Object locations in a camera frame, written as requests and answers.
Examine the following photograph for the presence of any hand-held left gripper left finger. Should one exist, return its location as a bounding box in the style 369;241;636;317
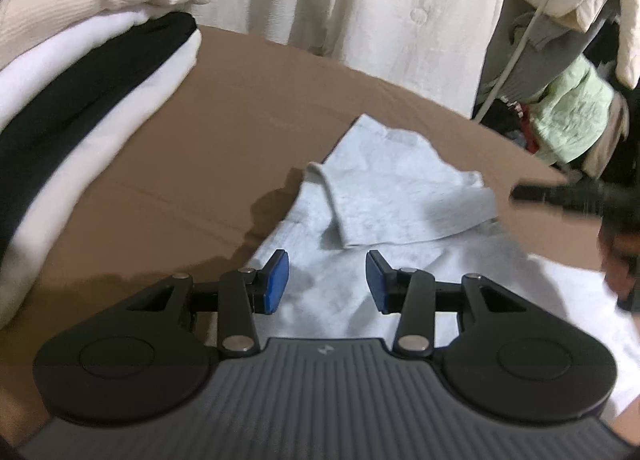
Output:
125;249;292;358

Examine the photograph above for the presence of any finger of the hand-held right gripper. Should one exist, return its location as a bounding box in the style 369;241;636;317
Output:
509;179;608;217

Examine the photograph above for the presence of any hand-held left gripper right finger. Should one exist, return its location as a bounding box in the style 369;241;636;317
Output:
365;249;527;359

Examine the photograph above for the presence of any light grey t-shirt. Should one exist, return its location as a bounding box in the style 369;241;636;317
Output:
247;113;640;416

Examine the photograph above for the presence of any pile of dark clothes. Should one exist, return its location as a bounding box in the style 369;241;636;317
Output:
480;95;541;151

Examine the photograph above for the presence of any stack of folded clothes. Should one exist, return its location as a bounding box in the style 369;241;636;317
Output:
0;0;232;331

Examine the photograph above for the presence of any green fluffy garment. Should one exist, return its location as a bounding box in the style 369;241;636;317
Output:
530;55;616;163

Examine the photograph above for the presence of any grey knit garment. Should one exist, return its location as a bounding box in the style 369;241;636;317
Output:
487;10;601;101

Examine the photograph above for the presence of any hanging cream shirt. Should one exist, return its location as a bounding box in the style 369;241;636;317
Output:
192;0;510;118

